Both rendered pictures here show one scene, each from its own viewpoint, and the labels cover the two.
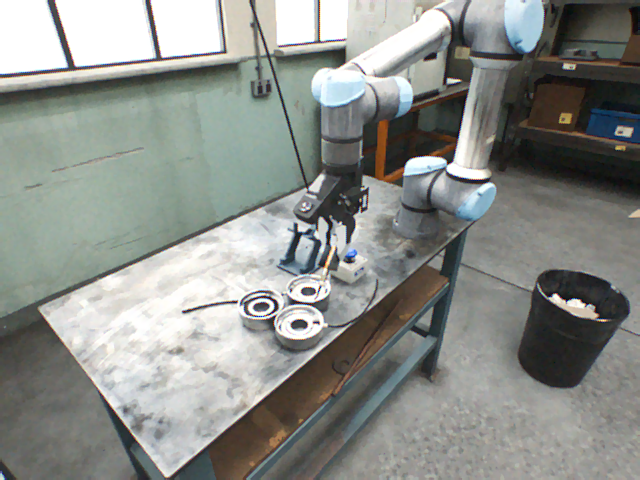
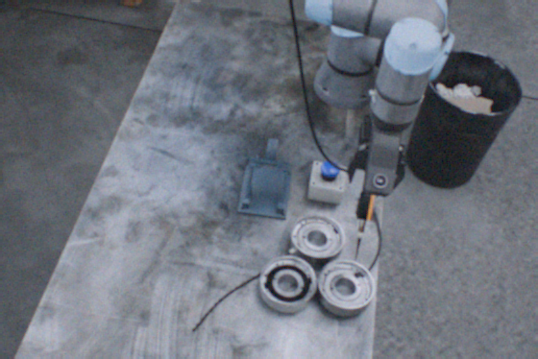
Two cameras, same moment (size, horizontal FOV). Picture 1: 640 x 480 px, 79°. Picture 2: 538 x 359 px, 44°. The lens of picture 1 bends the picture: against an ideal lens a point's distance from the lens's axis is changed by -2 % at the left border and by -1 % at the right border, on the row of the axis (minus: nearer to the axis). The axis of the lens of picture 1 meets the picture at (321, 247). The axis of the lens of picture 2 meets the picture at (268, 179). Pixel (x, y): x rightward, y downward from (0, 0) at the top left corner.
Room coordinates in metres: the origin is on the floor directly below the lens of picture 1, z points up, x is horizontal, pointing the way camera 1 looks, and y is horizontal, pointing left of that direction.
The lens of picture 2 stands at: (0.21, 0.59, 1.88)
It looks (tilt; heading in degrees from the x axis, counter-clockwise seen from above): 49 degrees down; 322
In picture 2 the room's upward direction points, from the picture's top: 8 degrees clockwise
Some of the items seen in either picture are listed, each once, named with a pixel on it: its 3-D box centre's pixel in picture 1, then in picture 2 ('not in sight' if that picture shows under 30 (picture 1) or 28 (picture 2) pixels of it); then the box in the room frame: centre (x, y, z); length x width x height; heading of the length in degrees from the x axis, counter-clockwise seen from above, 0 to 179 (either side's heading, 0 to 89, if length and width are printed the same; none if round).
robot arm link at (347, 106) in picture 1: (344, 106); (408, 59); (0.72, -0.04, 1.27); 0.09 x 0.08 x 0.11; 129
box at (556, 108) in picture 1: (560, 104); not in sight; (3.63, -2.13, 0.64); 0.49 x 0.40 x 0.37; 53
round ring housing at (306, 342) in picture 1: (299, 327); (345, 289); (0.63, 0.05, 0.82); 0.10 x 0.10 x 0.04
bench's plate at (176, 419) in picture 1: (299, 254); (244, 181); (0.97, 0.06, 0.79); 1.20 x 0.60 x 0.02; 138
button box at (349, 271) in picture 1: (350, 265); (327, 180); (0.86, -0.08, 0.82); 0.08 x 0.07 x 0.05; 138
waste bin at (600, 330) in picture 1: (564, 330); (455, 124); (1.24, -1.05, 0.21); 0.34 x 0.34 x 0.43
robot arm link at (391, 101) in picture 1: (375, 98); (409, 22); (0.80, -0.11, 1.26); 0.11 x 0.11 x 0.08; 39
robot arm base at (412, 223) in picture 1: (418, 214); (348, 72); (1.11, -0.31, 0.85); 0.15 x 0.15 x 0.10
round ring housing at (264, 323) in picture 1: (261, 309); (287, 285); (0.69, 0.14, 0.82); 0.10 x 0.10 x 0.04
